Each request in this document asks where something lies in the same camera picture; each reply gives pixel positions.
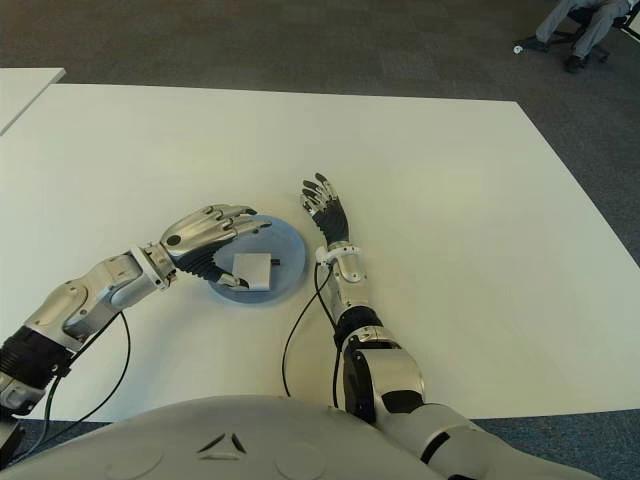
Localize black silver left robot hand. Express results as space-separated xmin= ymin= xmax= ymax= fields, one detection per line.
xmin=158 ymin=202 xmax=274 ymax=291

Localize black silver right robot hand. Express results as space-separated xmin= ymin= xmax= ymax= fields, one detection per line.
xmin=298 ymin=172 xmax=351 ymax=247

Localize white square charger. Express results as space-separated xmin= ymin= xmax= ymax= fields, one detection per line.
xmin=232 ymin=253 xmax=281 ymax=292

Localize blue round plate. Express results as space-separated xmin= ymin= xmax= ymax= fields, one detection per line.
xmin=207 ymin=213 xmax=307 ymax=305

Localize grey robot torso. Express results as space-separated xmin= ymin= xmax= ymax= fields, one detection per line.
xmin=0 ymin=393 xmax=436 ymax=480

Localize white side table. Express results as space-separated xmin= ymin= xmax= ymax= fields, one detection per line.
xmin=0 ymin=67 xmax=66 ymax=136

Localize black office chair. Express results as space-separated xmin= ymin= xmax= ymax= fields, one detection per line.
xmin=519 ymin=4 xmax=640 ymax=64

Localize seated person in grey trousers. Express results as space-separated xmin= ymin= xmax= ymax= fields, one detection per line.
xmin=534 ymin=0 xmax=636 ymax=74

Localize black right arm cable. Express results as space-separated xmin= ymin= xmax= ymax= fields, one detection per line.
xmin=281 ymin=262 xmax=347 ymax=401

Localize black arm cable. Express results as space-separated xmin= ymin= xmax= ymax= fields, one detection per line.
xmin=9 ymin=309 xmax=132 ymax=461
xmin=281 ymin=262 xmax=347 ymax=401

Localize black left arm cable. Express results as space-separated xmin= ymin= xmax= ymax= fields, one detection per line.
xmin=9 ymin=309 xmax=132 ymax=461

